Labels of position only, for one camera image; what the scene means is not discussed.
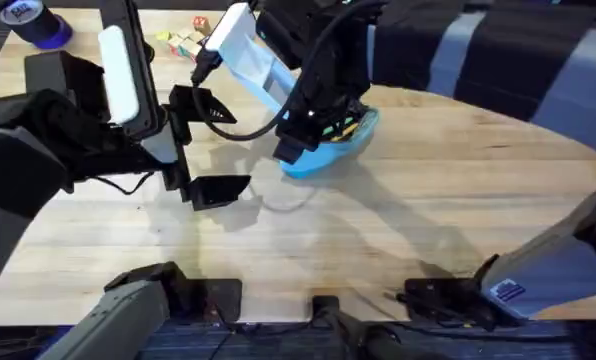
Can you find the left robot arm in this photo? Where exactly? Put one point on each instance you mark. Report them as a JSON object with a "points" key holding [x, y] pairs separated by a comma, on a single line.
{"points": [[8, 210]]}

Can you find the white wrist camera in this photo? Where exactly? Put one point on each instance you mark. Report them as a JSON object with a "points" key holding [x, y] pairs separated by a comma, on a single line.
{"points": [[119, 75], [250, 60]]}

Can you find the black stand post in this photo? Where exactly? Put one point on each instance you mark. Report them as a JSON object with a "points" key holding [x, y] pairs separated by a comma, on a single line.
{"points": [[358, 335]]}

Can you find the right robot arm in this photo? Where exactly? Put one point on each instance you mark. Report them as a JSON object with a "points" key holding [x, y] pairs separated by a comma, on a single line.
{"points": [[543, 55]]}

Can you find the black left wrist plate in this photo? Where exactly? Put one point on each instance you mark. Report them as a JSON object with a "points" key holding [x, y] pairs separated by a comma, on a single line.
{"points": [[138, 70]]}

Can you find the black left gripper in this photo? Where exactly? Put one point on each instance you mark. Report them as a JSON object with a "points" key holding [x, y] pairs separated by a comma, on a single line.
{"points": [[83, 145]]}

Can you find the blue tape roll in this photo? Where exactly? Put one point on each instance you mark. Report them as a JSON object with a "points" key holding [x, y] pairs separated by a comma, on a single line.
{"points": [[38, 25]]}

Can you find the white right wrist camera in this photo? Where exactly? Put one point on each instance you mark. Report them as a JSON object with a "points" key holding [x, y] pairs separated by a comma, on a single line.
{"points": [[250, 60]]}

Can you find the blue soft zip bag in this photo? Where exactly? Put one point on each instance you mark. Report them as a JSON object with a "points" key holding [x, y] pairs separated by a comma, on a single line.
{"points": [[323, 157]]}

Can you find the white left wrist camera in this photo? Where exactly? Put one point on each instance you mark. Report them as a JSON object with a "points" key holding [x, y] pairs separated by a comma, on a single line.
{"points": [[119, 75]]}

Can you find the heap of coloured toy blocks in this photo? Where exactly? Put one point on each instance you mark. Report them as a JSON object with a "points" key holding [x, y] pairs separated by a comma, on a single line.
{"points": [[185, 40]]}

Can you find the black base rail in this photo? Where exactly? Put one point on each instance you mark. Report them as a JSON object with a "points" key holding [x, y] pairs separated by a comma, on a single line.
{"points": [[278, 342]]}

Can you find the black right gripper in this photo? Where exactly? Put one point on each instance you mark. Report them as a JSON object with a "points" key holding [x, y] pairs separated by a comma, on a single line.
{"points": [[328, 65]]}

